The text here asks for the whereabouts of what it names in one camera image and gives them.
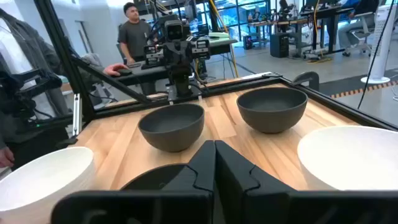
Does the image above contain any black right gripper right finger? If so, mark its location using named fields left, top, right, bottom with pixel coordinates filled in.
left=214, top=139, right=398, bottom=224

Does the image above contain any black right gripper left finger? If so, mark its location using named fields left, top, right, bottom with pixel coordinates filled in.
left=50, top=139, right=216, bottom=224

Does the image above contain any white ribbed bowl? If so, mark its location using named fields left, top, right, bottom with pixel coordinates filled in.
left=297, top=125, right=398, bottom=191
left=0, top=146, right=96, bottom=224

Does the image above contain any standing person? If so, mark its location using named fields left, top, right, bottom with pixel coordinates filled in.
left=117, top=2, right=157, bottom=65

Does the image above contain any person's hand on mouse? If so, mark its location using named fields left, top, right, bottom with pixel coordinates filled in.
left=103, top=63, right=129, bottom=77

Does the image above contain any dark grey bowl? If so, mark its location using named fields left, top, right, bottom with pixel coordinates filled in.
left=236, top=86, right=308, bottom=134
left=120, top=164, right=187, bottom=191
left=137, top=103, right=205, bottom=153

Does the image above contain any black computer tower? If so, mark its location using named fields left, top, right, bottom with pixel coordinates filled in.
left=269, top=32, right=290, bottom=58

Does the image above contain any wooden background desk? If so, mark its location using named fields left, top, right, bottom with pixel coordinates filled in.
left=248, top=17, right=310, bottom=57

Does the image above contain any person beside rig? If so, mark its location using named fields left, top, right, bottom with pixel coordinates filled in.
left=0, top=7, right=73, bottom=170

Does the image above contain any black table clamp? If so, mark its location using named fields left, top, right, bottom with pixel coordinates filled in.
left=292, top=71, right=320, bottom=92

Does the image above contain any black control device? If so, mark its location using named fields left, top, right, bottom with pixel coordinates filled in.
left=0, top=67, right=65, bottom=128

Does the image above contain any distant person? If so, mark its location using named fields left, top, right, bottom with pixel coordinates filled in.
left=277, top=0, right=295, bottom=20

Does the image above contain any white office chair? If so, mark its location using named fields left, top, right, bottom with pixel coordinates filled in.
left=341, top=11, right=374, bottom=57

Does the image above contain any seated person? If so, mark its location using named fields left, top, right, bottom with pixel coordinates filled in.
left=337, top=0, right=379, bottom=50

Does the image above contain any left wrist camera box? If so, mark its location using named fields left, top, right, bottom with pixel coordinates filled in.
left=164, top=20, right=184, bottom=42

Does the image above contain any black aluminium rig frame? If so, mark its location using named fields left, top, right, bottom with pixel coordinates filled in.
left=33, top=0, right=398, bottom=131

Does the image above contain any silver bracket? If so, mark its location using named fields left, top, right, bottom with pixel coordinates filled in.
left=72, top=93, right=83, bottom=136

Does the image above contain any thin black cable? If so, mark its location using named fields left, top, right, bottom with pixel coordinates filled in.
left=357, top=0, right=396, bottom=110

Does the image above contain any white pedestal column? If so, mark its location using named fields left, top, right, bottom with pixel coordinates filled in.
left=360, top=3, right=398, bottom=85

